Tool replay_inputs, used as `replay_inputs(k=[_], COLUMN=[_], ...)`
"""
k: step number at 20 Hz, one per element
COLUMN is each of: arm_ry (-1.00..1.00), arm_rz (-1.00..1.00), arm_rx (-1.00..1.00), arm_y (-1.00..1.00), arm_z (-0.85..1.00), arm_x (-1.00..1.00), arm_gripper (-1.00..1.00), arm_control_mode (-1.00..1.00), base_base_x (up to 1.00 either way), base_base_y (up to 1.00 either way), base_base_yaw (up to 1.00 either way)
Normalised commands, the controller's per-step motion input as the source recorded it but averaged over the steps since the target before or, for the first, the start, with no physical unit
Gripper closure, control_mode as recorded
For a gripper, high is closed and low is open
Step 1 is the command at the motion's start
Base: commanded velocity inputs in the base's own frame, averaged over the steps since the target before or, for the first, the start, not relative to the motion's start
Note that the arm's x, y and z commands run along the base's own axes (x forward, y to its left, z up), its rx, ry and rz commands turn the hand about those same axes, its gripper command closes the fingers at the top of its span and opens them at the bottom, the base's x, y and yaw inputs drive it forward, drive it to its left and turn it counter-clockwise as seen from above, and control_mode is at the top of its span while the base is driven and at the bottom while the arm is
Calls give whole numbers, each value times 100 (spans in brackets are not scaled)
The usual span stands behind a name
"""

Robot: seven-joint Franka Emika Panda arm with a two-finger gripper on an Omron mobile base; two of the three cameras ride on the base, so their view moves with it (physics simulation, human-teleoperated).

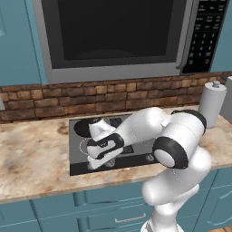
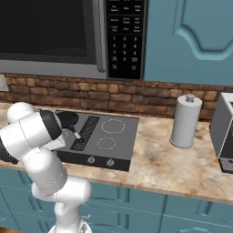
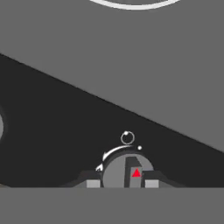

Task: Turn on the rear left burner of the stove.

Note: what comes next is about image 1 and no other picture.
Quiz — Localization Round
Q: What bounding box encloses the silver drawer handle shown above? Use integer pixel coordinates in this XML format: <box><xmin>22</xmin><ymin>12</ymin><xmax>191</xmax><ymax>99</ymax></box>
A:
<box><xmin>113</xmin><ymin>212</ymin><xmax>147</xmax><ymax>225</ymax></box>

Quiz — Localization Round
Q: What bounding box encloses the white paper towel roll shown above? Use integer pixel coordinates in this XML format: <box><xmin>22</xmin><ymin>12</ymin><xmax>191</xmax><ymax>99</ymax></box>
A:
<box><xmin>198</xmin><ymin>80</ymin><xmax>227</xmax><ymax>130</ymax></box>

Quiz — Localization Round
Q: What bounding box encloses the teal drawer front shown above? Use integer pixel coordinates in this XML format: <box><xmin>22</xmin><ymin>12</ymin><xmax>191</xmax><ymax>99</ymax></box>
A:
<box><xmin>0</xmin><ymin>199</ymin><xmax>36</xmax><ymax>227</ymax></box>
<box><xmin>211</xmin><ymin>168</ymin><xmax>232</xmax><ymax>189</ymax></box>
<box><xmin>31</xmin><ymin>192</ymin><xmax>77</xmax><ymax>219</ymax></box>
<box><xmin>38</xmin><ymin>202</ymin><xmax>154</xmax><ymax>232</ymax></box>
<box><xmin>84</xmin><ymin>180</ymin><xmax>147</xmax><ymax>207</ymax></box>

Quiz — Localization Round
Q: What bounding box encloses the silver cupboard door handle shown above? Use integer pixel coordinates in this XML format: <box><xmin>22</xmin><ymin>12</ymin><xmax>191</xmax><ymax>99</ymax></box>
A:
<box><xmin>215</xmin><ymin>217</ymin><xmax>232</xmax><ymax>227</ymax></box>

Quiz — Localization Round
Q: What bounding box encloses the black glass hob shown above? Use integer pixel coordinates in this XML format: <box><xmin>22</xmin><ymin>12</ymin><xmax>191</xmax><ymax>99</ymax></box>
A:
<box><xmin>68</xmin><ymin>113</ymin><xmax>164</xmax><ymax>177</ymax></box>

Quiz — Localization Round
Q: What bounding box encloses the silver black microwave oven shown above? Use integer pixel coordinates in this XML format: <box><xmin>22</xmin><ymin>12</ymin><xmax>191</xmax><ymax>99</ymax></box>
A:
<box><xmin>32</xmin><ymin>0</ymin><xmax>231</xmax><ymax>84</ymax></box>

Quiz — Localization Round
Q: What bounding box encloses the teal wall cupboard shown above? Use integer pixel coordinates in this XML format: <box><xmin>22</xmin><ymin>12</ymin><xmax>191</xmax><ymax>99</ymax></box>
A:
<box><xmin>209</xmin><ymin>0</ymin><xmax>232</xmax><ymax>73</ymax></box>
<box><xmin>0</xmin><ymin>0</ymin><xmax>48</xmax><ymax>87</ymax></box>

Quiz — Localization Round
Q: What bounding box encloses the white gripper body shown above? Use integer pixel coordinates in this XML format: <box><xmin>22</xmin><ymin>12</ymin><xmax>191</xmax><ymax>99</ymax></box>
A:
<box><xmin>87</xmin><ymin>147</ymin><xmax>124</xmax><ymax>170</ymax></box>

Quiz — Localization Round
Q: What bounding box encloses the silver microwave door handle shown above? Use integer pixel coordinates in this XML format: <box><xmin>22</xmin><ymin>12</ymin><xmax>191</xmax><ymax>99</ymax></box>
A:
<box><xmin>176</xmin><ymin>0</ymin><xmax>201</xmax><ymax>71</ymax></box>

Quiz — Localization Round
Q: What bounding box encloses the grey appliance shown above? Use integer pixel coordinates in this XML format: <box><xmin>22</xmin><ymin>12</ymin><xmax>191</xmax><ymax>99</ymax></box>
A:
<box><xmin>219</xmin><ymin>75</ymin><xmax>232</xmax><ymax>124</ymax></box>

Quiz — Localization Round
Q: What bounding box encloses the black microwave door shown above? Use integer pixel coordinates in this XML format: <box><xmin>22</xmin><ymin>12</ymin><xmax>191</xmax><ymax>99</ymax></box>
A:
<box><xmin>32</xmin><ymin>0</ymin><xmax>194</xmax><ymax>84</ymax></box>

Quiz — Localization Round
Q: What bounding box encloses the teal cupboard door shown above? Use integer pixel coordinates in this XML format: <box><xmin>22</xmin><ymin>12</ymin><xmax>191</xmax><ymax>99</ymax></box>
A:
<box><xmin>193</xmin><ymin>184</ymin><xmax>232</xmax><ymax>232</ymax></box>

